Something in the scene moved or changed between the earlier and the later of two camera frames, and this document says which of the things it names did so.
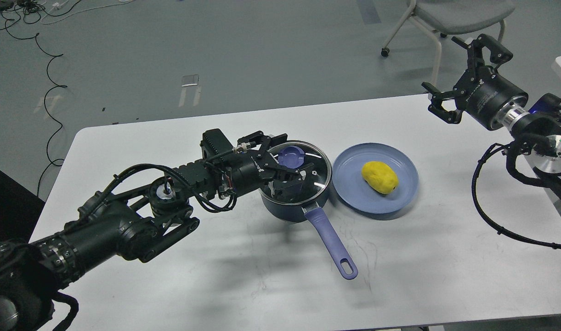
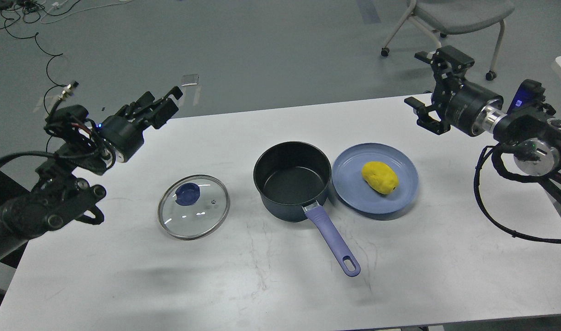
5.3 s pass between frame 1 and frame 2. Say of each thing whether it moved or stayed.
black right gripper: moved
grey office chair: stayed
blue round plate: stayed
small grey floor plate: stayed
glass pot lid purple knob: moved
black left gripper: moved
